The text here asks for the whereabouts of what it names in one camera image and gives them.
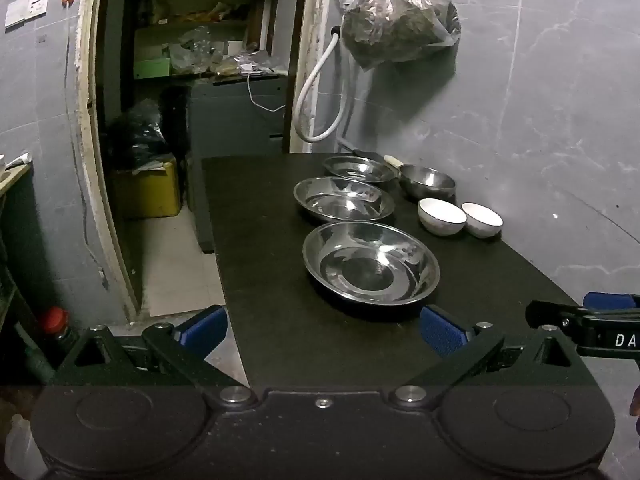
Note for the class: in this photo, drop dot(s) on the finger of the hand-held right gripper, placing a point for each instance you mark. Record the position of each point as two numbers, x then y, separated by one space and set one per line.
550 311
610 301

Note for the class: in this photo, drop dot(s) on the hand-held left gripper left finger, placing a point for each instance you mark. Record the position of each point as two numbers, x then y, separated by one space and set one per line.
202 332

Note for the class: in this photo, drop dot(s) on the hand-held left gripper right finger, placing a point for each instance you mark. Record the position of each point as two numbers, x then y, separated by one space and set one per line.
442 332

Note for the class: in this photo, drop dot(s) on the large steel plate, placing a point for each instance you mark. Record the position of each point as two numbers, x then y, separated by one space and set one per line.
370 265

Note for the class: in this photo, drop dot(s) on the white ceramic bowl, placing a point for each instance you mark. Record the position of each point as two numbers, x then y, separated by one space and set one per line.
442 215
482 217

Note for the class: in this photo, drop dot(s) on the steel bowl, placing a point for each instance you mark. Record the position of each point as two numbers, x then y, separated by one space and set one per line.
427 180

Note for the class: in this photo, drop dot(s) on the person's right hand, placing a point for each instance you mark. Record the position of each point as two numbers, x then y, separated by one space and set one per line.
636 407

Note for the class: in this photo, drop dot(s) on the dark bottle with red cap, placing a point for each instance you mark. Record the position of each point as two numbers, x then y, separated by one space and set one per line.
54 319

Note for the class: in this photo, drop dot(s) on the yellow box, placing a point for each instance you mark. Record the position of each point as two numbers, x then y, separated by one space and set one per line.
150 192

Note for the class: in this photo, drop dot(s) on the green bottle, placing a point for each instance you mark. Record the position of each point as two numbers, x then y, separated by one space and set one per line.
35 360

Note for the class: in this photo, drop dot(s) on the black plastic bag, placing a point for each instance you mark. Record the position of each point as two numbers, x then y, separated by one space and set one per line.
137 132

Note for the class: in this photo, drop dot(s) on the dark cabinet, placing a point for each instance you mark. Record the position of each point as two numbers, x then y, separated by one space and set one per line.
230 120

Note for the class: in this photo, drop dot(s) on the white plastic jug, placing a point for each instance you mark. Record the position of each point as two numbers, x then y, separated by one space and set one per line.
22 450

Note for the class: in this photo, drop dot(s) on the wooden side shelf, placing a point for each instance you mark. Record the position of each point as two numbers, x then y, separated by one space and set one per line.
12 177

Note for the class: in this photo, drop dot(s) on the white tube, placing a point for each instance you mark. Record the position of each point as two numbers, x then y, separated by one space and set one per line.
17 160

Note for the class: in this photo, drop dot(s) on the green box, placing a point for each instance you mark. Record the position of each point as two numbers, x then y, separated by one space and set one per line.
152 67

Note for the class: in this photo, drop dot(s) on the cluttered storage shelf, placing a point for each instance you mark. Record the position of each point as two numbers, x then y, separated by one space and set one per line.
200 45

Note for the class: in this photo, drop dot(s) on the hanging clear plastic bag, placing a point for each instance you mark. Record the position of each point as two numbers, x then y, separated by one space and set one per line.
400 15

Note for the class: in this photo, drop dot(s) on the white wall switch plate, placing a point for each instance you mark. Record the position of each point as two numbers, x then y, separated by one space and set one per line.
27 7

